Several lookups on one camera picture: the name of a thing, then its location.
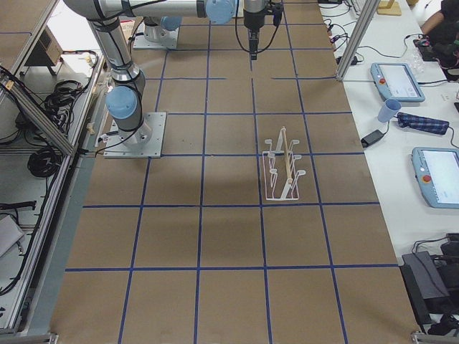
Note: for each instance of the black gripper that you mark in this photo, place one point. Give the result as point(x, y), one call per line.
point(252, 20)

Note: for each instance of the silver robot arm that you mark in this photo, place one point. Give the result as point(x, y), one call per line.
point(158, 27)
point(124, 102)

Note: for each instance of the blue cup on desk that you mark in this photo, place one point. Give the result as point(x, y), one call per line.
point(388, 110)

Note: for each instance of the upper teach pendant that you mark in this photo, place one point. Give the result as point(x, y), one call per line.
point(396, 81)

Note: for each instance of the teach pendant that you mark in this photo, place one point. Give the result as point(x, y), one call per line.
point(396, 81)
point(436, 171)

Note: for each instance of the black power adapter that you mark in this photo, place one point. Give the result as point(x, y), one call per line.
point(372, 138)

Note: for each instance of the plaid folded umbrella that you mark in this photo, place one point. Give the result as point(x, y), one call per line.
point(428, 125)

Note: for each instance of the seated person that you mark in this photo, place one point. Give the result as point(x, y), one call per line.
point(441, 30)

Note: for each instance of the lower teach pendant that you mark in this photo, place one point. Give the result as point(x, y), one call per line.
point(436, 171)

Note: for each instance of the black laptop bag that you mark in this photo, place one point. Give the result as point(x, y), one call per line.
point(425, 287)

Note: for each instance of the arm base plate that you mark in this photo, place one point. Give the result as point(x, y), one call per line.
point(169, 42)
point(146, 142)

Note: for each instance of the aluminium frame post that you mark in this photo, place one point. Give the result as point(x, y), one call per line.
point(366, 15)

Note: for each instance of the white wire cup rack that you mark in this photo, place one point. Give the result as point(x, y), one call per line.
point(280, 174)

